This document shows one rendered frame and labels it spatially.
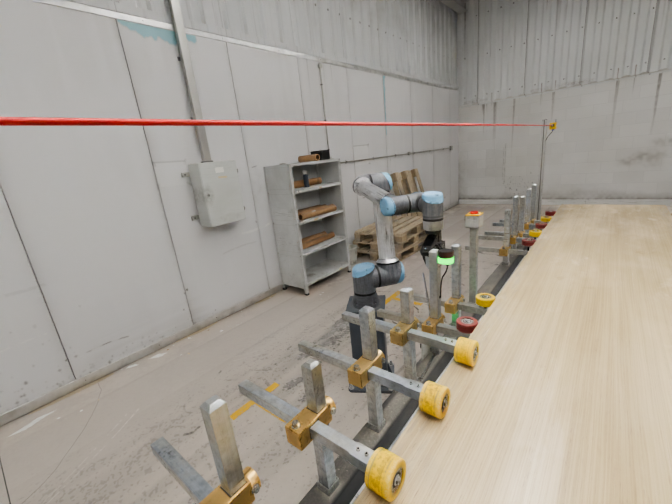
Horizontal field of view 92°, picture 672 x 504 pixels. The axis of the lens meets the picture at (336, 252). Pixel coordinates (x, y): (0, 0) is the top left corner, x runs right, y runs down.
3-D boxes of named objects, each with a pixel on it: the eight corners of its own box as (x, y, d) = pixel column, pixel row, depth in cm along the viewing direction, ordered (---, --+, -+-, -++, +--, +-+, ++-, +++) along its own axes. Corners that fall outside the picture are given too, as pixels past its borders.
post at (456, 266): (451, 335, 165) (451, 244, 152) (454, 332, 167) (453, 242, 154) (458, 337, 163) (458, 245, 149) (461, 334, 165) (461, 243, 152)
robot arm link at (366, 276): (351, 287, 225) (348, 263, 220) (374, 283, 228) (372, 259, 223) (357, 296, 210) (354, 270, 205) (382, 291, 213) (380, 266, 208)
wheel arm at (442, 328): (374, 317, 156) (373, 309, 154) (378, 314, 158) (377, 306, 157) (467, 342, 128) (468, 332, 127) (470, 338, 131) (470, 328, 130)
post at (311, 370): (323, 507, 93) (300, 362, 79) (330, 497, 95) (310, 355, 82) (332, 514, 91) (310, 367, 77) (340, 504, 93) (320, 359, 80)
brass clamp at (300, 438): (285, 441, 80) (282, 424, 79) (321, 406, 90) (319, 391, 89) (303, 453, 76) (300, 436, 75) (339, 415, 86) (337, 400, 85)
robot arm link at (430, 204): (436, 189, 150) (447, 191, 141) (436, 216, 154) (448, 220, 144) (417, 192, 148) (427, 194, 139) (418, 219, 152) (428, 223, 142)
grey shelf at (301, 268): (282, 289, 423) (262, 166, 379) (327, 267, 488) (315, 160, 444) (307, 295, 395) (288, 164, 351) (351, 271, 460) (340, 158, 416)
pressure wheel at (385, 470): (369, 450, 66) (387, 443, 73) (360, 492, 65) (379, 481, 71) (394, 465, 63) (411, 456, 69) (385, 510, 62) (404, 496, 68)
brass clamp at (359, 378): (346, 382, 98) (345, 368, 97) (371, 359, 108) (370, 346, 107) (363, 390, 94) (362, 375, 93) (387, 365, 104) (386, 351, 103)
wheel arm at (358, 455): (238, 393, 97) (236, 383, 96) (248, 386, 100) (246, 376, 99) (383, 485, 66) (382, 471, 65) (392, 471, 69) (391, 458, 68)
